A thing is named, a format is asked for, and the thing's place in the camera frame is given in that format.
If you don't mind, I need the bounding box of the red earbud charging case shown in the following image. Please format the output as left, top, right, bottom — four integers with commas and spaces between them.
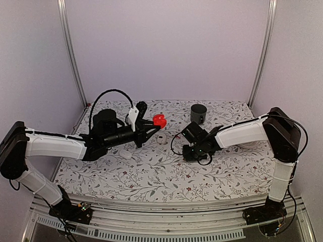
153, 114, 167, 129

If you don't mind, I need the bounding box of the beige earbud charging case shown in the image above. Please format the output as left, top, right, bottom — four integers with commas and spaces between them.
156, 134, 167, 145

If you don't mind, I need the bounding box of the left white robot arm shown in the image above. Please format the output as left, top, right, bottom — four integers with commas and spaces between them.
1, 107, 167, 219

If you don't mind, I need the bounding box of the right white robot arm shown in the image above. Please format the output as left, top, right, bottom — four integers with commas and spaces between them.
181, 107, 301, 220

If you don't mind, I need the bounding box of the white oval earbud case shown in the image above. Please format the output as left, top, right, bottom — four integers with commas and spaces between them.
119, 150, 132, 159

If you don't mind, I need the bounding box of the dark grey mug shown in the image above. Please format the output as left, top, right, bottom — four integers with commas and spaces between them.
190, 104, 207, 125

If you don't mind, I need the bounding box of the floral patterned table mat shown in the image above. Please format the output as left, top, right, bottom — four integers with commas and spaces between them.
54, 100, 274, 203

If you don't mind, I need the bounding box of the white ringed coaster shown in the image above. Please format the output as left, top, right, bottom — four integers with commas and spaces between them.
238, 141, 260, 149

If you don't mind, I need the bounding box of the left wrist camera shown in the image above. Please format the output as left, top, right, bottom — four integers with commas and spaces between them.
126, 101, 147, 132

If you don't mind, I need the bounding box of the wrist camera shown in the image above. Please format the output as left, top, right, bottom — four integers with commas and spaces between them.
126, 101, 147, 132
181, 122, 208, 146

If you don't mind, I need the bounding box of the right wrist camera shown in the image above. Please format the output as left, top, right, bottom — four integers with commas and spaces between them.
181, 122, 208, 146

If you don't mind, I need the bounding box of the right camera black cable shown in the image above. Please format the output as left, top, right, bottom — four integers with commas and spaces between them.
170, 135, 186, 158

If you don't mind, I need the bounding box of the camera black cable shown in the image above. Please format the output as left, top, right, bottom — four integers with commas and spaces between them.
88, 88, 134, 132
170, 135, 186, 158

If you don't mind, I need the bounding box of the left camera black cable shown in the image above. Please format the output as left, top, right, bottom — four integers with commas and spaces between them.
88, 88, 134, 132

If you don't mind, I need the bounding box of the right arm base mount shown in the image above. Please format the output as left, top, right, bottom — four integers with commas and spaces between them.
242, 205, 287, 225

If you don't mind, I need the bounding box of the front aluminium rail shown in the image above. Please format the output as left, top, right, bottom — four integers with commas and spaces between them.
22, 195, 316, 242

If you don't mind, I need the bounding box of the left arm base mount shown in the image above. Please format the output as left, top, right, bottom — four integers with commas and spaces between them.
49, 204, 93, 225

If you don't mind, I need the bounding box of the left aluminium frame post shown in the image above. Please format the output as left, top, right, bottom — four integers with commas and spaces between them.
57, 0, 88, 107

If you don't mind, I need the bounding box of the aluminium frame post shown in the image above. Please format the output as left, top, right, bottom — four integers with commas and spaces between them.
247, 0, 277, 110
57, 0, 88, 107

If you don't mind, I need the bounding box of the right aluminium frame post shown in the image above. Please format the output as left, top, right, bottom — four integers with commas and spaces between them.
247, 0, 277, 110

